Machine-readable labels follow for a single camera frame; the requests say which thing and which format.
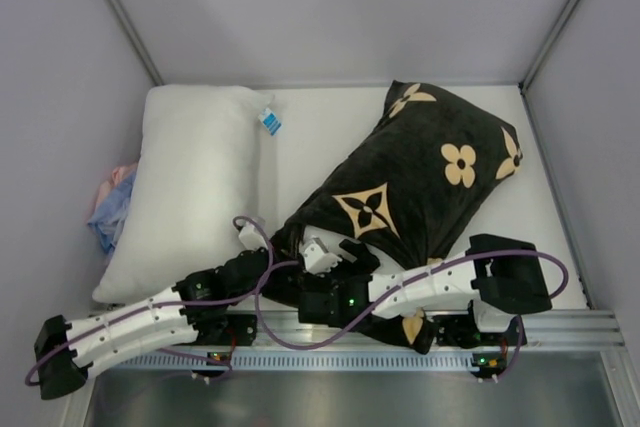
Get black floral pillowcase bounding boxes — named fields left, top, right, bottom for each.
left=262, top=79, right=525, bottom=354

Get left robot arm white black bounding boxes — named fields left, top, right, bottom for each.
left=26, top=248, right=273, bottom=400

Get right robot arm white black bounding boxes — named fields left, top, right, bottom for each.
left=298, top=234, right=552, bottom=333

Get bare white pillow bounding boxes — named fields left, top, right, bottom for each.
left=92, top=85, right=273, bottom=304

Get blue white pillow tag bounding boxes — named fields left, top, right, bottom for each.
left=258, top=107, right=282, bottom=136

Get pink and blue cloths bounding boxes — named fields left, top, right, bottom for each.
left=87, top=163, right=138, bottom=256

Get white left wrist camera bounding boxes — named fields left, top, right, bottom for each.
left=238, top=218, right=267, bottom=250

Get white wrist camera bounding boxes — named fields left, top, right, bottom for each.
left=238, top=218, right=267, bottom=250
left=301, top=237, right=341, bottom=275

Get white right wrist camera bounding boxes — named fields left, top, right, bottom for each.
left=301, top=237, right=341, bottom=275

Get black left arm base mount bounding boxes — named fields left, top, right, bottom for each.
left=193, top=313, right=257, bottom=347

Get aluminium mounting rail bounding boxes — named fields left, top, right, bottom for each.
left=82, top=309, right=626, bottom=348

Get white slotted cable duct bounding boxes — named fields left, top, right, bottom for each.
left=116, top=350, right=479, bottom=372

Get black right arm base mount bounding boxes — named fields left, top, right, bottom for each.
left=432, top=313, right=520, bottom=349

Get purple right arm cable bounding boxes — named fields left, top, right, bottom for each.
left=254, top=254, right=570, bottom=383

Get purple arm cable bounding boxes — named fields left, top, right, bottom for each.
left=254, top=254, right=570, bottom=383
left=25, top=215, right=281, bottom=388

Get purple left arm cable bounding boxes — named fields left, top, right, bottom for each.
left=25, top=215, right=281, bottom=388

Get left aluminium frame post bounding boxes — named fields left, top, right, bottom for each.
left=104, top=0, right=164, bottom=86

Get aluminium frame post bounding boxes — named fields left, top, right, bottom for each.
left=518, top=0, right=583, bottom=96
left=104, top=0, right=164, bottom=86

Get right aluminium frame post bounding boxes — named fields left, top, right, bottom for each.
left=518, top=0, right=583, bottom=96

